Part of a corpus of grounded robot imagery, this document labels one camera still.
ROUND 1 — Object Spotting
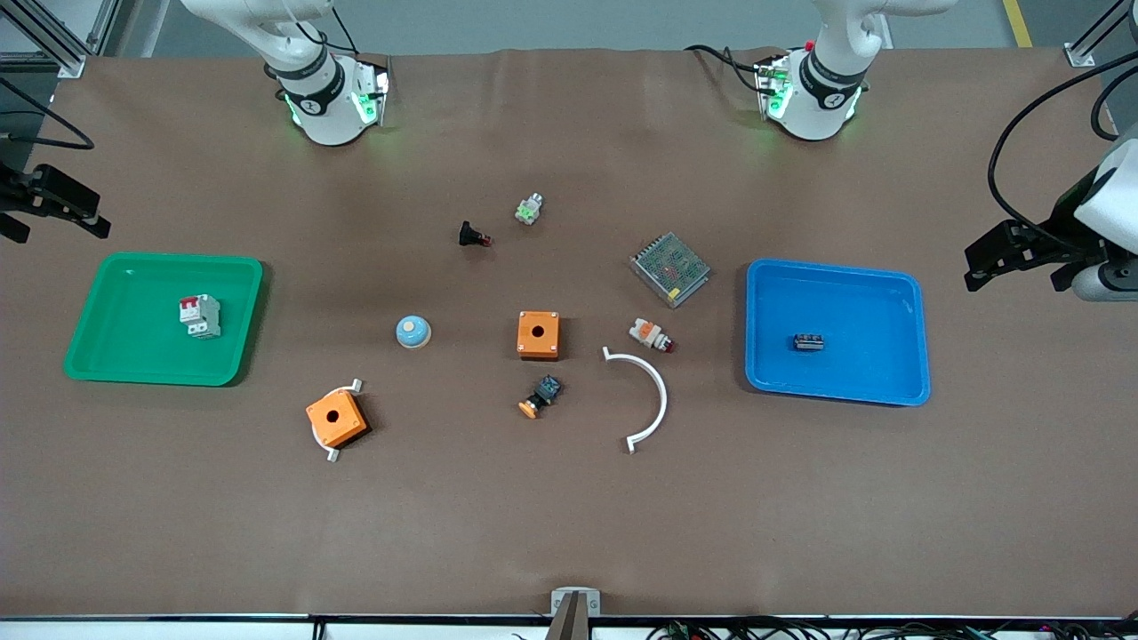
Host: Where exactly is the white red circuit breaker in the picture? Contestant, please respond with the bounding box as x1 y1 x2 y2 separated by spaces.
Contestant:
179 294 222 340

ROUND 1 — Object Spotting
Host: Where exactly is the green plastic tray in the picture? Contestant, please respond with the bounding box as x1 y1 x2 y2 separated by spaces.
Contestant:
62 252 265 388

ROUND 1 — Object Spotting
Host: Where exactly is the blue plastic tray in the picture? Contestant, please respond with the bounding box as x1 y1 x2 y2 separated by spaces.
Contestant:
744 258 932 408

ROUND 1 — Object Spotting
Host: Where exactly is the silver mesh power supply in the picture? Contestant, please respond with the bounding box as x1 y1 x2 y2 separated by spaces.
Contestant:
629 232 712 309

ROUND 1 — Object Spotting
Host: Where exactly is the orange button box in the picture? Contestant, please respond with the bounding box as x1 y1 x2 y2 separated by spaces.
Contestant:
517 310 562 361
306 389 370 449

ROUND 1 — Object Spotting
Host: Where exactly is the orange black mushroom button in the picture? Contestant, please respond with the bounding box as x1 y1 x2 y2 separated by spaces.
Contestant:
517 375 564 420

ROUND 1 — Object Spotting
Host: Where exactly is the table cover sheet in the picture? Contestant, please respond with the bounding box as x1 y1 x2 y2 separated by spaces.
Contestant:
0 49 1138 619

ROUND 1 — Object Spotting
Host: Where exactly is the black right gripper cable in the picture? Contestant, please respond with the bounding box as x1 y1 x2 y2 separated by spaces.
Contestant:
0 76 95 152

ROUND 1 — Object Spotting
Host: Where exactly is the long black left gripper cable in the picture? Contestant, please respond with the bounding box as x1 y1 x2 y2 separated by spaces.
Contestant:
989 49 1138 245

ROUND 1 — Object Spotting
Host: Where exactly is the short black left gripper cable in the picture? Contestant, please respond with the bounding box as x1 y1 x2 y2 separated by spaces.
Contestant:
1092 84 1138 143

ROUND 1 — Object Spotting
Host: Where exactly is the aluminium frame post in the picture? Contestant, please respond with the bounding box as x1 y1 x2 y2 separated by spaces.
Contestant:
0 0 121 79
1064 0 1123 68

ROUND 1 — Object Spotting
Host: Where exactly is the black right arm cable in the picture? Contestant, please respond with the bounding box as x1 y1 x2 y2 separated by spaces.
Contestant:
293 0 361 59

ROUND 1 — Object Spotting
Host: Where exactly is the white orange red switch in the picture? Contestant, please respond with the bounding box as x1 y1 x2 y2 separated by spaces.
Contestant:
629 318 677 355

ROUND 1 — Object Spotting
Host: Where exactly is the black left arm base cable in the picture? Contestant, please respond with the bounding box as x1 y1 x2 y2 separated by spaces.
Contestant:
685 43 767 94

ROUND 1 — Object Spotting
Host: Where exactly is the white curved arc bracket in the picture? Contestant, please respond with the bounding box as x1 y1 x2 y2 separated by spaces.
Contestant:
602 346 669 455

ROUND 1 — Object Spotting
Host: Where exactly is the white table edge rail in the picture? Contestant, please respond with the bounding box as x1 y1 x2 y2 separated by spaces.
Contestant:
0 613 1138 640

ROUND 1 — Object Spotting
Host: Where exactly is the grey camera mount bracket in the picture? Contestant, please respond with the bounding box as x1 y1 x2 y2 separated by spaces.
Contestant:
544 587 602 640

